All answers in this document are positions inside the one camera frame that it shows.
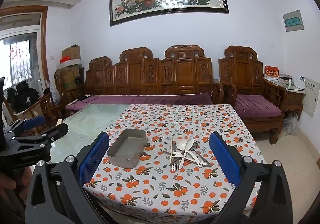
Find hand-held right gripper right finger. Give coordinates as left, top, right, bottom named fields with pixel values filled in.
left=209, top=131, right=293, bottom=224

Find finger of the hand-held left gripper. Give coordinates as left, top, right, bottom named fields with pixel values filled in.
left=4, top=115, right=46, bottom=138
left=11, top=122, right=69, bottom=145

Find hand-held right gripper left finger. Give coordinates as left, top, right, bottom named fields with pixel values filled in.
left=25, top=131, right=110, bottom=224

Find rectangular metal tray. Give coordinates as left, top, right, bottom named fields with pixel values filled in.
left=107, top=128, right=148, bottom=167

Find dark wooden chopstick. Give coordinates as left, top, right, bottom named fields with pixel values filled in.
left=185, top=148, right=209, bottom=166

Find white plastic spoon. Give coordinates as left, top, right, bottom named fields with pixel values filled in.
left=176, top=140, right=203, bottom=168
left=178, top=137, right=195, bottom=169

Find person's left hand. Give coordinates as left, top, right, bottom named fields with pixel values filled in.
left=0, top=167, right=33, bottom=206

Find low wooden chair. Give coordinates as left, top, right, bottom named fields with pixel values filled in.
left=22, top=93, right=65, bottom=135

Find pile of black clothes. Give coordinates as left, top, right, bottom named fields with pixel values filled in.
left=6, top=82, right=39, bottom=112

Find grey plastic bag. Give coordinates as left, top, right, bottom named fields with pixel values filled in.
left=46, top=80, right=60, bottom=105

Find large brown cardboard box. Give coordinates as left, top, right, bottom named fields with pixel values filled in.
left=60, top=65, right=84, bottom=90

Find orange print tablecloth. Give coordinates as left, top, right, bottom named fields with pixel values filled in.
left=84, top=104, right=265, bottom=217

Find square purple seat cushion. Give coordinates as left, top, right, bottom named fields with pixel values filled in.
left=236, top=95, right=283, bottom=118

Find barred window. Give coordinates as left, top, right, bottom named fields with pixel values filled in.
left=0, top=6, right=49, bottom=90

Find white flat box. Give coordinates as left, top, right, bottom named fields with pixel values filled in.
left=56, top=59, right=82, bottom=70

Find long purple sofa cushion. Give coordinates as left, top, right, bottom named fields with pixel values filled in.
left=65, top=92, right=214, bottom=113

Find clear plastic bag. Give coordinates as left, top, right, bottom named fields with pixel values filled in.
left=284, top=113, right=299, bottom=136

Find small brown cardboard box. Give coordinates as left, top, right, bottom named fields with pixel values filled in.
left=62, top=45, right=81, bottom=60

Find carved wooden armchair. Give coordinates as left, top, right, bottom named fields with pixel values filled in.
left=218, top=46, right=288, bottom=145

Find wooden side table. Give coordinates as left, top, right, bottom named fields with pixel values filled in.
left=265, top=78, right=307, bottom=120

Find grey flat box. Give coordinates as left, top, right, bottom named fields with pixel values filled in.
left=279, top=73, right=293, bottom=85

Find carved wooden sofa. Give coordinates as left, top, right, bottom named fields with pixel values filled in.
left=84, top=45, right=224, bottom=105

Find white box device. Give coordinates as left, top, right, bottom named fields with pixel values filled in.
left=294, top=76, right=306, bottom=90

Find white wall cabinet door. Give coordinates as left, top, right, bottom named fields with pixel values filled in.
left=302, top=82, right=320, bottom=118

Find grey wall electrical panel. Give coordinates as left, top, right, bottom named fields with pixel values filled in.
left=283, top=10, right=305, bottom=32

